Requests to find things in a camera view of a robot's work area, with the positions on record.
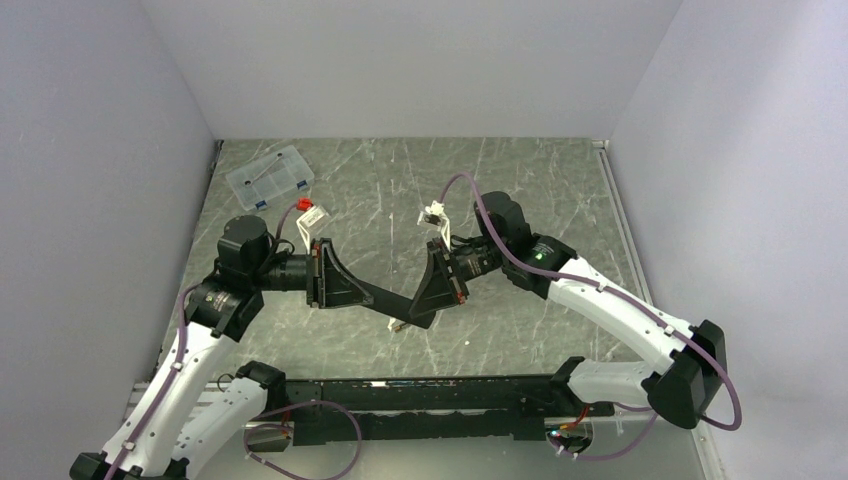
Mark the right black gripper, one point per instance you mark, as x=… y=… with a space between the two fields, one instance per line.
x=438 y=286

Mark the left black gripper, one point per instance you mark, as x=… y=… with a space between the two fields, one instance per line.
x=328 y=281

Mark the black remote control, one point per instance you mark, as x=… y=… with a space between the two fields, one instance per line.
x=400 y=308

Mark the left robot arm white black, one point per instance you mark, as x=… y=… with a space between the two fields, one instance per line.
x=161 y=439

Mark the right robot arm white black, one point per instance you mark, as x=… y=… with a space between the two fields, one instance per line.
x=680 y=366

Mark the clear plastic organizer box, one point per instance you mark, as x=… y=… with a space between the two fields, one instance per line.
x=281 y=173

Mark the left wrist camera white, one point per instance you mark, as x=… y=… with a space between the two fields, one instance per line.
x=312 y=220

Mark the aluminium side rail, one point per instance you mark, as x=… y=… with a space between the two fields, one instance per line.
x=600 y=150

